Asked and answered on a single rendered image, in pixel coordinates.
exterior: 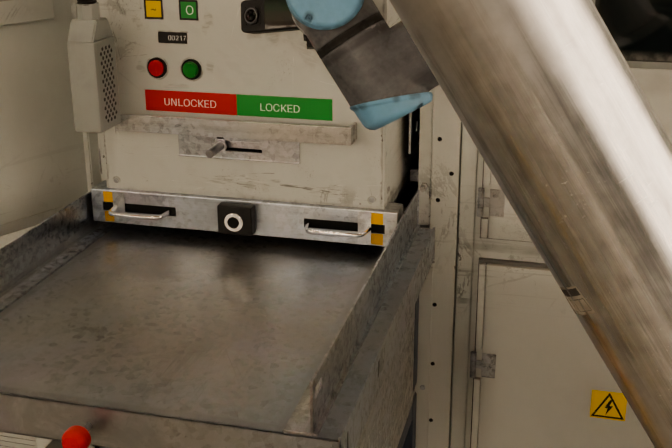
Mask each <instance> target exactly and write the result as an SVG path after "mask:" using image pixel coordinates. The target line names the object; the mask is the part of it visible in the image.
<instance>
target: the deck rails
mask: <svg viewBox="0 0 672 448"><path fill-rule="evenodd" d="M417 205H418V191H416V192H415V194H414V195H413V197H412V199H411V201H410V203H409V204H408V206H407V208H406V210H405V212H404V213H403V215H402V217H401V219H400V221H399V222H398V224H397V226H396V228H395V230H394V231H393V233H392V235H391V237H390V239H389V240H388V242H387V244H386V246H385V248H384V249H383V251H382V253H381V255H380V257H379V258H378V260H377V262H376V264H375V266H374V267H373V269H372V271H371V273H370V275H369V276H368V278H367V280H366V282H365V284H364V285H363V287H362V289H361V291H360V293H359V294H358V296H357V298H356V300H355V302H354V303H353V305H352V307H351V309H350V311H349V312H348V314H347V316H346V318H345V320H344V321H343V323H342V325H341V327H340V329H339V330H338V332H337V334H336V336H335V338H334V339H333V341H332V343H331V345H330V346H329V348H328V350H327V352H326V354H325V355H324V357H323V359H322V361H321V363H320V364H319V366H318V368H317V370H316V372H315V373H314V375H313V377H312V379H311V381H310V383H309V384H308V386H307V388H306V390H305V392H304V393H303V395H302V397H301V399H300V401H299V402H298V404H297V406H296V408H295V410H294V411H293V413H292V415H291V417H290V419H289V420H288V422H287V424H286V426H285V428H284V429H283V433H289V434H296V435H304V436H311V437H318V435H319V433H320V431H321V429H322V427H323V425H324V423H325V421H326V419H327V417H328V415H329V412H330V410H331V408H332V406H333V404H334V402H335V400H336V398H337V396H338V394H339V392H340V390H341V388H342V386H343V384H344V382H345V380H346V378H347V376H348V374H349V372H350V370H351V367H352V365H353V363H354V361H355V359H356V357H357V355H358V353H359V351H360V349H361V347H362V345H363V343H364V341H365V339H366V337H367V335H368V333H369V331H370V329H371V327H372V324H373V322H374V320H375V318H376V316H377V314H378V312H379V310H380V308H381V306H382V304H383V302H384V300H385V298H386V296H387V294H388V292H389V290H390V288H391V286H392V284H393V282H394V279H395V277H396V275H397V273H398V271H399V269H400V267H401V265H402V263H403V261H404V259H405V257H406V255H407V253H408V251H409V249H410V247H411V245H412V243H413V241H414V239H415V236H416V234H417V232H418V230H419V228H420V226H417ZM118 224H120V223H114V222H103V221H94V217H93V206H92V196H91V191H90V192H88V193H86V194H85V195H83V196H82V197H80V198H79V199H77V200H75V201H74V202H72V203H71V204H69V205H68V206H66V207H65V208H63V209H61V210H60V211H58V212H57V213H55V214H54V215H52V216H50V217H49V218H47V219H46V220H44V221H43V222H41V223H39V224H38V225H36V226H35V227H33V228H32V229H30V230H29V231H27V232H25V233H24V234H22V235H21V236H19V237H18V238H16V239H14V240H13V241H11V242H10V243H8V244H7V245H5V246H4V247H2V248H0V313H1V312H2V311H3V310H5V309H6V308H7V307H9V306H10V305H11V304H13V303H14V302H15V301H17V300H18V299H19V298H21V297H22V296H23V295H25V294H26V293H27V292H29V291H30V290H31V289H33V288H34V287H35V286H37V285H38V284H39V283H41V282H42V281H43V280H45V279H46V278H47V277H49V276H50V275H51V274H53V273H54V272H55V271H57V270H58V269H59V268H61V267H62V266H63V265H65V264H66V263H67V262H69V261H70V260H71V259H73V258H74V257H75V256H77V255H78V254H79V253H81V252H82V251H84V250H85V249H86V248H88V247H89V246H90V245H92V244H93V243H94V242H96V241H97V240H98V239H100V238H101V237H102V236H104V235H105V234H106V233H108V232H109V231H110V230H112V229H113V228H114V227H116V226H117V225H118Z"/></svg>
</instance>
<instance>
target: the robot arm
mask: <svg viewBox="0 0 672 448"><path fill-rule="evenodd" d="M389 1H390V2H391V4H392V6H393V7H394V9H395V11H396V12H397V14H398V16H399V17H400V19H401V21H400V22H398V23H397V24H395V25H394V26H392V27H389V26H388V24H387V23H386V21H385V20H384V18H383V17H382V15H381V13H380V11H379V10H378V8H377V6H376V5H375V3H374V2H373V0H245V1H242V2H241V30H242V31H243V32H245V33H250V34H262V33H274V32H285V31H296V30H300V31H301V32H302V33H303V38H304V41H307V49H315V50H316V52H317V54H318V55H319V57H320V59H321V60H322V62H323V63H324V65H325V67H326V68H327V70H328V71H329V73H330V75H331V76H332V78H333V80H334V81H335V83H336V84H337V86H338V88H339V89H340V91H341V92H342V94H343V96H344V97H345V99H346V100H347V102H348V104H349V105H350V107H349V108H350V110H352V111H353V112H354V113H355V114H356V116H357V117H358V119H359V120H360V122H361V123H362V125H363V126H364V127H365V128H367V129H369V130H377V129H379V128H381V127H384V126H386V125H388V124H390V123H392V122H394V121H396V120H398V119H400V118H401V117H403V116H405V115H407V114H409V113H411V112H413V111H415V110H417V109H419V108H421V107H423V106H425V105H426V104H428V103H430V102H431V101H432V97H433V94H432V93H431V92H429V91H430V90H432V89H433V88H435V87H436V86H438V85H440V86H441V88H442V90H443V92H444V93H445V95H446V97H447V98H448V100H449V102H450V103H451V105H452V107H453V108H454V110H455V112H456V113H457V115H458V117H459V118H460V120H461V122H462V124H463V125H464V127H465V129H466V130H467V132H468V134H469V135H470V137H471V139H472V140H473V142H474V144H475V145H476V147H477V149H478V150H479V152H480V154H481V156H482V157H483V159H484V161H485V162H486V164H487V166H488V167H489V169H490V171H491V172H492V174H493V176H494V177H495V179H496V181H497V182H498V184H499V186H500V188H501V189H502V191H503V193H504V194H505V196H506V198H507V199H508V201H509V203H510V204H511V206H512V208H513V209H514V211H515V213H516V214H517V216H518V218H519V220H520V221H521V223H522V225H523V226H524V228H525V230H526V231H527V233H528V235H529V236H530V238H531V240H532V241H533V243H534V245H535V247H536V248H537V250H538V252H539V253H540V255H541V257H542V258H543V260H544V262H545V263H546V265H547V267H548V268H549V270H550V272H551V273H552V275H553V277H554V279H555V280H556V282H557V284H558V285H559V287H560V289H561V290H562V292H563V294H564V295H565V297H566V299H567V301H568V302H569V304H570V306H571V307H572V309H573V311H574V312H575V314H576V316H577V317H578V319H579V321H580V322H581V324H582V326H583V327H584V329H585V331H586V332H587V334H588V336H589V337H590V339H591V341H592V343H593V344H594V346H595V348H596V349H597V351H598V353H599V354H600V356H601V358H602V359H603V361H604V363H605V364H606V366H607V368H608V369H609V371H610V373H611V375H612V376H613V378H614V380H615V381H616V383H617V385H618V386H619V388H620V390H621V391H622V393H623V395H624V396H625V398H626V400H627V401H628V403H629V405H630V407H631V408H632V410H633V412H634V413H635V415H636V417H637V418H638V420H639V422H640V423H641V425H642V427H643V428H644V430H645V432H646V433H647V435H648V437H649V439H650V440H651V442H652V444H653V445H654V447H655V448H672V142H671V140H670V138H669V136H668V135H667V133H666V131H665V129H664V128H663V126H662V124H661V122H660V120H659V119H658V117H657V115H656V113H655V112H654V110H653V108H652V106H651V104H650V103H649V101H648V99H647V97H646V96H645V94H644V92H643V90H642V88H641V87H640V85H639V83H638V81H637V80H636V78H635V76H634V74H633V72H632V71H631V69H630V67H629V65H628V64H627V62H626V60H625V58H624V56H623V55H622V53H621V51H620V49H619V48H618V46H617V44H616V42H615V40H614V39H613V37H612V35H611V33H610V32H609V30H608V28H607V26H606V24H605V23H604V21H603V19H602V17H601V15H600V14H599V12H598V10H597V8H596V7H595V5H594V3H593V1H592V0H389Z"/></svg>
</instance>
